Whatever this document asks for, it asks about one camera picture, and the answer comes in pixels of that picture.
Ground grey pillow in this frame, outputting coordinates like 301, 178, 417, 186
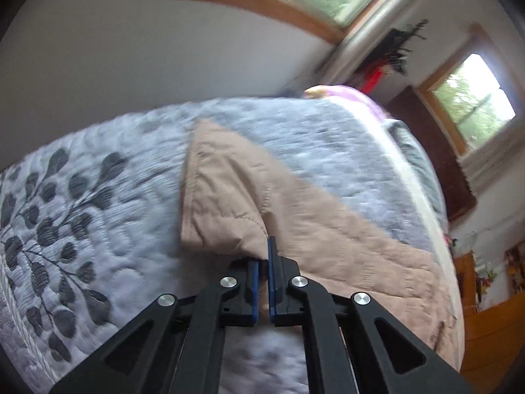
389, 120, 446, 224

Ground wooden desk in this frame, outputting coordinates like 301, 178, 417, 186
451, 252, 525, 382

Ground dark wooden headboard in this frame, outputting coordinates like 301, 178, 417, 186
388, 86, 478, 220

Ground small wood-framed window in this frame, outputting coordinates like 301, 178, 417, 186
414, 25, 521, 157

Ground grey leaf-print quilted bedspread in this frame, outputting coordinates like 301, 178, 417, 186
0, 96, 448, 394

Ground tan quilted jacket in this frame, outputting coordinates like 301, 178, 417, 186
180, 119, 464, 368

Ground cream curtain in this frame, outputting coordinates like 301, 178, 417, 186
459, 119, 525, 198

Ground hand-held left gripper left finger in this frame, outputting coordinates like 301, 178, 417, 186
49, 258, 261, 394

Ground purple bed sheet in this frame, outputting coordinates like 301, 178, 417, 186
305, 85, 390, 121

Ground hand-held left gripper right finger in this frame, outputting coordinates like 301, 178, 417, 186
267, 236, 478, 394

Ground coat rack with clothes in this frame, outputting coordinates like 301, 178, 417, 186
357, 18, 429, 93

